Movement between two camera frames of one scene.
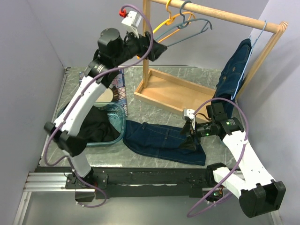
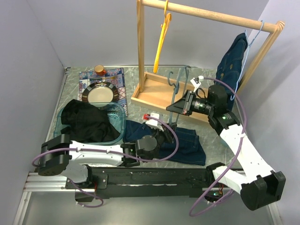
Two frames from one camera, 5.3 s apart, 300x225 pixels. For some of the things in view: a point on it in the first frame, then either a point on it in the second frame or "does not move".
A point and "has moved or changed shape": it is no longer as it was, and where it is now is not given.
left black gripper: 143,42 → 168,134
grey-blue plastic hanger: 182,25 → 180,88
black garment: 97,127 does not move
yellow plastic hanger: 170,19 → 165,26
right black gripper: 188,142 → 183,106
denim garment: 161,142 does not move
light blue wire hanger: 255,39 has moved or changed shape
